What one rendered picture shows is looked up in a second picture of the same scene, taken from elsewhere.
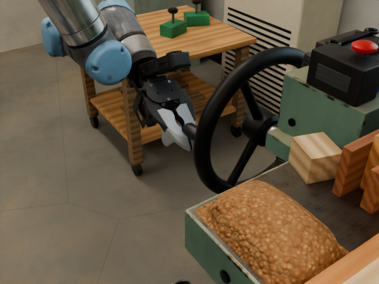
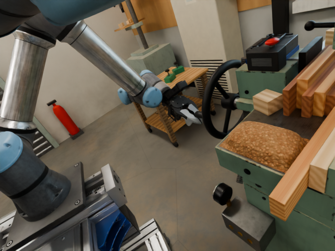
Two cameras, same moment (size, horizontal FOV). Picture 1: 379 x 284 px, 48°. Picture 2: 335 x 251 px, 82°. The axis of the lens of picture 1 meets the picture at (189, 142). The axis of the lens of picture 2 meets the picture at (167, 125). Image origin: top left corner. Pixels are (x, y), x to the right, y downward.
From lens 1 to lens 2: 0.05 m
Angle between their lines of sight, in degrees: 7
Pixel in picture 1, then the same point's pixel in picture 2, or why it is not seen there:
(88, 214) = (162, 170)
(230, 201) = (237, 134)
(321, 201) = (280, 120)
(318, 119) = (260, 85)
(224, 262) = (245, 164)
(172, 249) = (204, 174)
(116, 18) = (147, 78)
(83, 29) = (136, 86)
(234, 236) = (246, 150)
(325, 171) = (275, 106)
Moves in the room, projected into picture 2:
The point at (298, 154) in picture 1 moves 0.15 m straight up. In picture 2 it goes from (258, 103) to (251, 36)
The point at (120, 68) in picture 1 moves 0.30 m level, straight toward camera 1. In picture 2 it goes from (158, 97) to (185, 143)
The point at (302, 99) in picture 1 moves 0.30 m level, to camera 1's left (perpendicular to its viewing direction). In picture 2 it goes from (249, 78) to (147, 115)
